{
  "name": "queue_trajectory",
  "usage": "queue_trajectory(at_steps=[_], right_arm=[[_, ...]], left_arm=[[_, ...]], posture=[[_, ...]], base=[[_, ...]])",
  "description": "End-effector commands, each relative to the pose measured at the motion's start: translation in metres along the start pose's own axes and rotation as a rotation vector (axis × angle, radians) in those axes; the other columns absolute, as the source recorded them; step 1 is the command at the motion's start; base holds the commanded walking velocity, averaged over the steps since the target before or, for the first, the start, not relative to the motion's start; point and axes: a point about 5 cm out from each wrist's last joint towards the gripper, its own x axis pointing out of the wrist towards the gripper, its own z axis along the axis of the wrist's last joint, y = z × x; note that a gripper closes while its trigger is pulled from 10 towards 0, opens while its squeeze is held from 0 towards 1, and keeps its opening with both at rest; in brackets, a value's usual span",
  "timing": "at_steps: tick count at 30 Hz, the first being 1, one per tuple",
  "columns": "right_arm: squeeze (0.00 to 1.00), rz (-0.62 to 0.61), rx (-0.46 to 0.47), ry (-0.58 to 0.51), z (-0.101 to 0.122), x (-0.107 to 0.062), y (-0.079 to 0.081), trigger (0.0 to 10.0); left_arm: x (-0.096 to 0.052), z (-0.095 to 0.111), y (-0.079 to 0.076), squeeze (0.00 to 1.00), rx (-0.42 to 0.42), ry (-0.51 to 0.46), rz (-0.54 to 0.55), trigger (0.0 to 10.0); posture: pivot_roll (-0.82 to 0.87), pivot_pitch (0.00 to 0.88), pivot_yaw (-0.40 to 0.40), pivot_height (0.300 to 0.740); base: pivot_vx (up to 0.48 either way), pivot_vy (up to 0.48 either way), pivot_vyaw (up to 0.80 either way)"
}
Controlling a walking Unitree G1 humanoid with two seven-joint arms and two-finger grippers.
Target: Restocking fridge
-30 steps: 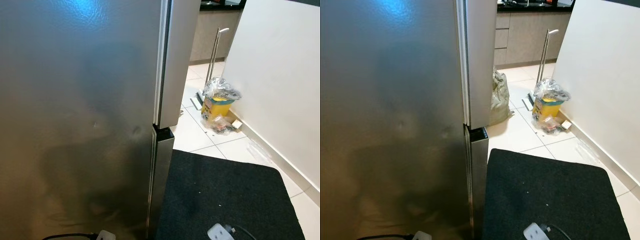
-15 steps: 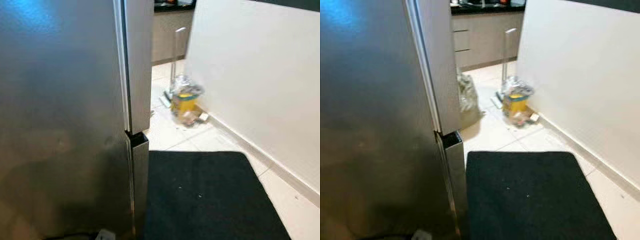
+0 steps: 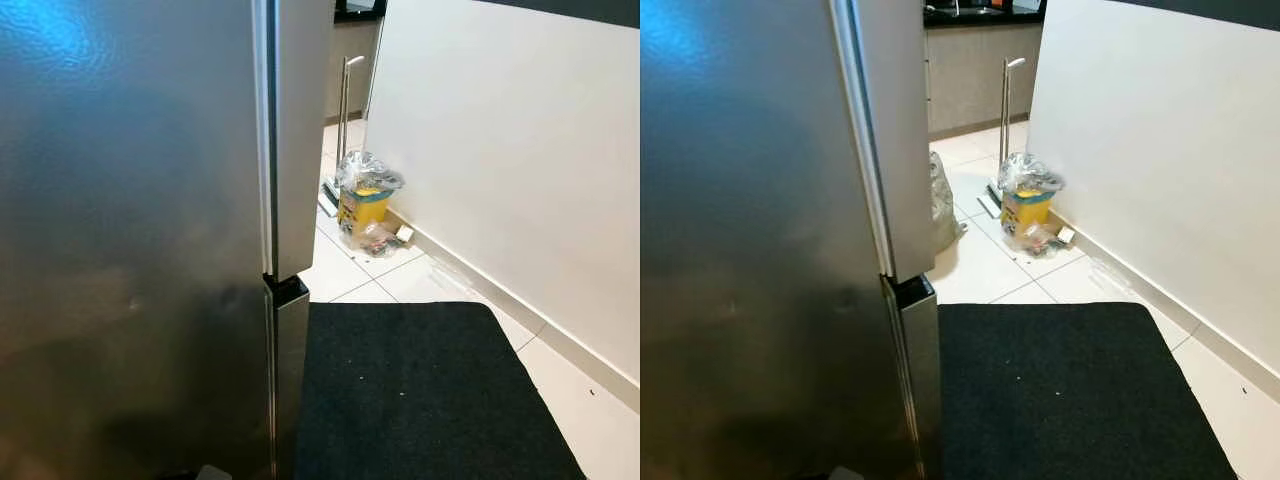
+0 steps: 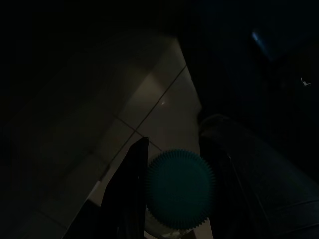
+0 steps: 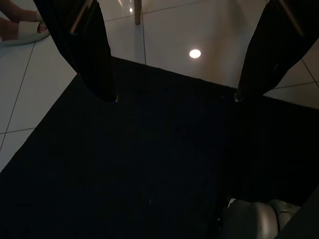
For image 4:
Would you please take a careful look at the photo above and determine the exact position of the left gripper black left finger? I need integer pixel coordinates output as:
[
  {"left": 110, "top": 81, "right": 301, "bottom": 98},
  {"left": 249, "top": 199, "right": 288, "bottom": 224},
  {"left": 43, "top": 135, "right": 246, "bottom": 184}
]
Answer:
[{"left": 99, "top": 136, "right": 150, "bottom": 239}]

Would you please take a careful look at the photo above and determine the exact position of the teal-cap water bottle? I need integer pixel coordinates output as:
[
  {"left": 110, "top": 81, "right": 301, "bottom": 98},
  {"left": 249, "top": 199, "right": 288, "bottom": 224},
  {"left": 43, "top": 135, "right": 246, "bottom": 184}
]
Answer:
[{"left": 145, "top": 148, "right": 216, "bottom": 239}]

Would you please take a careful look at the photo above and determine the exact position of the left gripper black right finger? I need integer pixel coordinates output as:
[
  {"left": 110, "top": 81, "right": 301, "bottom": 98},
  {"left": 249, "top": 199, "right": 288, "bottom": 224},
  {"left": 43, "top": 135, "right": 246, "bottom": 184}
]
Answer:
[{"left": 198, "top": 114, "right": 258, "bottom": 239}]

